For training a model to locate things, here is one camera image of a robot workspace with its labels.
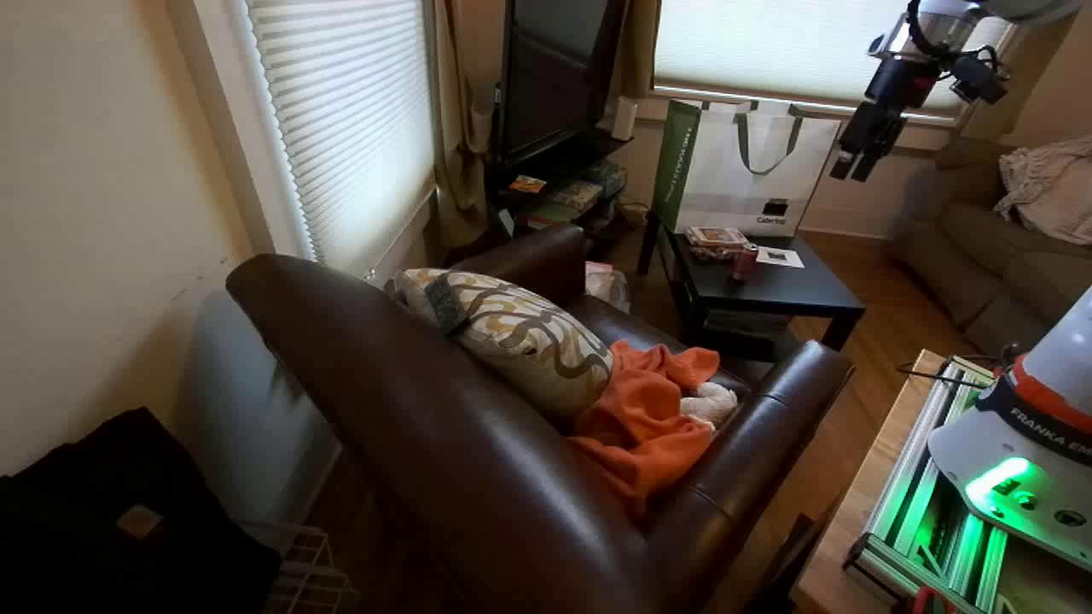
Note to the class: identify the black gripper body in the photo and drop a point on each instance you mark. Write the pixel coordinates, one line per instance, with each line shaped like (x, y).
(893, 88)

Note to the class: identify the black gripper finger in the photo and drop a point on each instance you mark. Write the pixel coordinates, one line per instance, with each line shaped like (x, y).
(866, 168)
(841, 168)

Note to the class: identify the black remote control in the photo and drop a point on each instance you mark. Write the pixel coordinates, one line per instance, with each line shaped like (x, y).
(451, 301)

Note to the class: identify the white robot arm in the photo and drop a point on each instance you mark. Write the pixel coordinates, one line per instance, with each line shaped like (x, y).
(1046, 390)

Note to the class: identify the dark brown leather couch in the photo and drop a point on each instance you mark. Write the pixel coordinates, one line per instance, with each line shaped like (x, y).
(491, 497)

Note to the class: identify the white tote bag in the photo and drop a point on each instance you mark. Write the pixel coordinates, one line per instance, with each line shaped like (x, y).
(747, 168)

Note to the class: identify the white paper card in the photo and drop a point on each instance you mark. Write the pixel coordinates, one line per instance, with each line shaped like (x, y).
(779, 255)

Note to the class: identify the red soda can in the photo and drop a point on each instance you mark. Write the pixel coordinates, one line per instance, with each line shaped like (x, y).
(742, 262)

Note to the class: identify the colourful game box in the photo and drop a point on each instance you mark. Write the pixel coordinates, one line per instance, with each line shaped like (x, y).
(715, 242)

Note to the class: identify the black coffee table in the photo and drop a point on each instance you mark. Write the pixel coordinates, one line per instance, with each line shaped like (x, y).
(748, 318)

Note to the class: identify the white cloth on sofa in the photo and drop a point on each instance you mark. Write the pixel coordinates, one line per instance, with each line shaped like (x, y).
(1048, 190)

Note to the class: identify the grey-green sofa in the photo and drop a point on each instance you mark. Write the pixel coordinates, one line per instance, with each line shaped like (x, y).
(999, 279)

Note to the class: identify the black tv stand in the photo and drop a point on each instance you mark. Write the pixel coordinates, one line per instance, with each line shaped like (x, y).
(572, 180)

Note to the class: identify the white plush toy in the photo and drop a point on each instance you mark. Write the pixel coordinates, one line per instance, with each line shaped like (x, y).
(711, 403)

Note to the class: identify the black television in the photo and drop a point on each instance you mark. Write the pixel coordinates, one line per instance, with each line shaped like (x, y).
(554, 71)

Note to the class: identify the orange blanket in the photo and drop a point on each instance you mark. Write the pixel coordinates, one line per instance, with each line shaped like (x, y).
(636, 432)

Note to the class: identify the patterned throw pillow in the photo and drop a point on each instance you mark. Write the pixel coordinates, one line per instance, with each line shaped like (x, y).
(526, 337)

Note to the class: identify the beige curtain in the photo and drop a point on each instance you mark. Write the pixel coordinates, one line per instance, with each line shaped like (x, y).
(463, 207)

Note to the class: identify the white window blind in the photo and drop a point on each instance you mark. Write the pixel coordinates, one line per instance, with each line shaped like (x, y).
(351, 94)

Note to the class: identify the black bag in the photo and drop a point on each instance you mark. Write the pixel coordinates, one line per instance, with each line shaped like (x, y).
(126, 522)

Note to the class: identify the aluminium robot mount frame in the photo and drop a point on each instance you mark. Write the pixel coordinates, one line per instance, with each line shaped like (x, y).
(940, 514)

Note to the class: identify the white wire basket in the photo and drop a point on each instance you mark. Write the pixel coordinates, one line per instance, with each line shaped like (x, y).
(308, 578)

